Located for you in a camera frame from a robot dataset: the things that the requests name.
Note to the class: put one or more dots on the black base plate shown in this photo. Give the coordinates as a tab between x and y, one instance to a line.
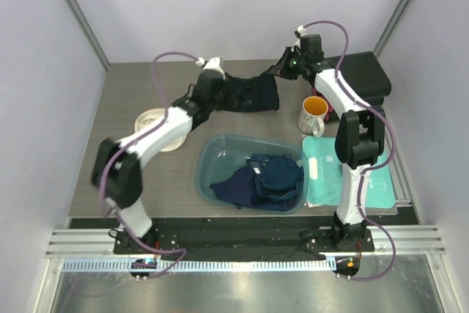
313	234

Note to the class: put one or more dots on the bottom black pink case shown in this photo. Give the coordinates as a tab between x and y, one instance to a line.
333	116

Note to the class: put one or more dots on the middle black pink case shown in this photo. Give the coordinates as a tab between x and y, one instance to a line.
373	95

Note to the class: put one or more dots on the white slotted cable duct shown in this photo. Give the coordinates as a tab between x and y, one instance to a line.
144	265

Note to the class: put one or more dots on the aluminium frame rail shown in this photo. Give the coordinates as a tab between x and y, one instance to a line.
401	239

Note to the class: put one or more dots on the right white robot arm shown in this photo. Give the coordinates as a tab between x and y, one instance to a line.
359	139

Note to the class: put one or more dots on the black pink case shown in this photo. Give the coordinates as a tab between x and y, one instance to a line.
333	116
363	69
373	95

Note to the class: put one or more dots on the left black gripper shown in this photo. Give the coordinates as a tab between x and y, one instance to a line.
223	85

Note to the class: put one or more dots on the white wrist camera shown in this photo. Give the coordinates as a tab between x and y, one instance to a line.
300	32
213	64

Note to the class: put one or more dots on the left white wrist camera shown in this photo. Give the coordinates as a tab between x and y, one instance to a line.
213	64

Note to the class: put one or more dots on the teal silicone mat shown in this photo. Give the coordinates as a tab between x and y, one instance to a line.
325	177

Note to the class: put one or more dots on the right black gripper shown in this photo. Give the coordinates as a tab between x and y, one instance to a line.
280	68

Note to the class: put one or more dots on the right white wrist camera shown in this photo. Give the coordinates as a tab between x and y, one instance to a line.
300	32

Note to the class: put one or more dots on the white mug orange inside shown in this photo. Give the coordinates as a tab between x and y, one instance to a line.
312	115

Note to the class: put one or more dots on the teal plastic basin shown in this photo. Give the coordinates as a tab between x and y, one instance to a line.
222	155

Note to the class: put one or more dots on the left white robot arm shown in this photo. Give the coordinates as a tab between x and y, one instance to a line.
117	172

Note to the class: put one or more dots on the top black pink case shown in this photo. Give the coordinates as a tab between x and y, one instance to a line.
363	69

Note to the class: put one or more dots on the black bra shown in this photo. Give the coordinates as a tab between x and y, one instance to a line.
246	95

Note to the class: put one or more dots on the navy blue clothes pile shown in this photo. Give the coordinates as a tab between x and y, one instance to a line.
266	182

